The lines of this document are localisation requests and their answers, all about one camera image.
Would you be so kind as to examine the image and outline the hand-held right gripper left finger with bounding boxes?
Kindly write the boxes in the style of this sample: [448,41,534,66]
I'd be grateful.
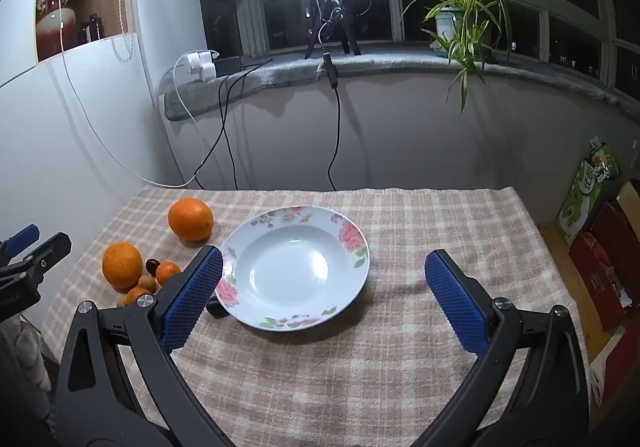
[52,245,236,447]

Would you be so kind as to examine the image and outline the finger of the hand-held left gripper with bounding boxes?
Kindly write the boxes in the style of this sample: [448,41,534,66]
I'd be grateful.
[0,233,72,284]
[0,224,41,258]

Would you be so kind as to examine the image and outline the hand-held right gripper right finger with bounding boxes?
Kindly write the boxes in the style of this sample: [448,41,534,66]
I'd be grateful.
[412,249,591,447]

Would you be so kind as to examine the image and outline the speckled large orange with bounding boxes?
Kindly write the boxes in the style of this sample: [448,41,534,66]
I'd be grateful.
[102,242,144,291]

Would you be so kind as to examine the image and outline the smooth large orange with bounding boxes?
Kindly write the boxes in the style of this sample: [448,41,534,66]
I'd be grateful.
[168,198,215,243]

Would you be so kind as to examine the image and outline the floral white plate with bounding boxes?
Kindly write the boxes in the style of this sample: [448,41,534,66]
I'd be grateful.
[215,206,371,331]

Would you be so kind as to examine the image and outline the beige checked tablecloth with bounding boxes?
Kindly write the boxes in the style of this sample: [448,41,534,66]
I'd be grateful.
[42,186,593,447]

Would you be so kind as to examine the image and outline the red gift box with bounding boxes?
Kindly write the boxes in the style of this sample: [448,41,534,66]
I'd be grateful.
[567,200,640,333]

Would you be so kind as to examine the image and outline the green printed carton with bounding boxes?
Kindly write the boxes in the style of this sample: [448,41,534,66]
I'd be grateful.
[557,137,623,248]

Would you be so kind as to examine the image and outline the brown cardboard box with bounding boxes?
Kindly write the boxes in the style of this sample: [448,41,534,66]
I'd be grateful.
[615,180,640,228]

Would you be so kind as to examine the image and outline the red vase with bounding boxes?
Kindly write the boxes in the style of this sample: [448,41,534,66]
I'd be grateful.
[36,0,77,60]

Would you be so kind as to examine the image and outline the black jug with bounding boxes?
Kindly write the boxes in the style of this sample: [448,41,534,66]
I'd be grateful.
[80,13,105,44]

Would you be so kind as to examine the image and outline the white power adapters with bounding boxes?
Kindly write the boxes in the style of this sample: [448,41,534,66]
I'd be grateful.
[185,51,219,80]

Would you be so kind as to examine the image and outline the potted spider plant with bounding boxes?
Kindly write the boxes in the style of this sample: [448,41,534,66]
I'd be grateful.
[395,0,516,113]

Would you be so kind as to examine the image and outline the black tripod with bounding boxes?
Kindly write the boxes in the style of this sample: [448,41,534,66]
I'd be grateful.
[304,0,362,60]

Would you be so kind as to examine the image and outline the white cable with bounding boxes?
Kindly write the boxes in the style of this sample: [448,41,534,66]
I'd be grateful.
[54,0,221,188]

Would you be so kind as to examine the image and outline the black power cable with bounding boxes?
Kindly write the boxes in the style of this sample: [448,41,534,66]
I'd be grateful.
[191,58,275,191]
[220,74,241,191]

